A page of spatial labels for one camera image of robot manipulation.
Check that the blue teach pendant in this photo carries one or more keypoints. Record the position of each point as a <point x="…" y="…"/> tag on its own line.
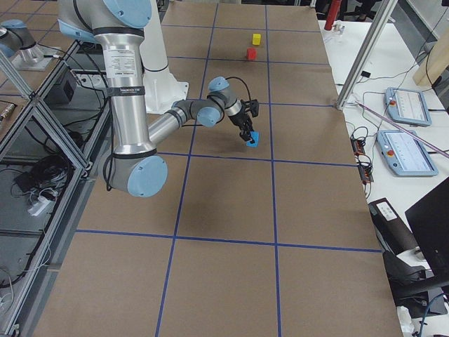
<point x="407" y="106"/>
<point x="404" y="155"/>

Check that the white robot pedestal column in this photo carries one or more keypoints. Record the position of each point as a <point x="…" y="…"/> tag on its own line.
<point x="162" y="89"/>

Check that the aluminium frame post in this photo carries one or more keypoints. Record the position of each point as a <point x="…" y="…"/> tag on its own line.
<point x="374" y="32"/>

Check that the black box device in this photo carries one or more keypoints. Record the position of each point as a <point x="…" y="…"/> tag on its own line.
<point x="394" y="232"/>

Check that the black monitor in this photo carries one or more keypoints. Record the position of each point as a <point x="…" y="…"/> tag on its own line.
<point x="428" y="220"/>

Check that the blue teach pendant far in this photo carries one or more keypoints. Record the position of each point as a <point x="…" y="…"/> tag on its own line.
<point x="407" y="106"/>

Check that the white power strip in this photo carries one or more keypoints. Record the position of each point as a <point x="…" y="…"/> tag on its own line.
<point x="39" y="206"/>

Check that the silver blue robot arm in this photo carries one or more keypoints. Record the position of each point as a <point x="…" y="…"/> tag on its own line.
<point x="133" y="164"/>

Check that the orange circuit board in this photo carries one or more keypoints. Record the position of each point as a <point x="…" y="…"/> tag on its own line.
<point x="363" y="161"/>

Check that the blue teach pendant near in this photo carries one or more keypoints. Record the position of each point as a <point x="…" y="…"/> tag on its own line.
<point x="404" y="155"/>

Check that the yellow cube block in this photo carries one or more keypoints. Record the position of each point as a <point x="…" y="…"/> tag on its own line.
<point x="256" y="39"/>

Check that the red cube block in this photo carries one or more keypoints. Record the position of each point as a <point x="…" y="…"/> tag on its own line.
<point x="251" y="54"/>

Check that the blue cube block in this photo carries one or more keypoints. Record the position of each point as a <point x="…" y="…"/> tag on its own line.
<point x="254" y="139"/>

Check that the red fire extinguisher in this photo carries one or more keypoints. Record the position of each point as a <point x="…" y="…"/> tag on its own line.
<point x="332" y="14"/>

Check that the aluminium truss frame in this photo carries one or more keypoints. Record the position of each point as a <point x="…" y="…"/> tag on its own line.
<point x="48" y="146"/>

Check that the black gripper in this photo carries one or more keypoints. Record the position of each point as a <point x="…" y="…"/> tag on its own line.
<point x="240" y="119"/>

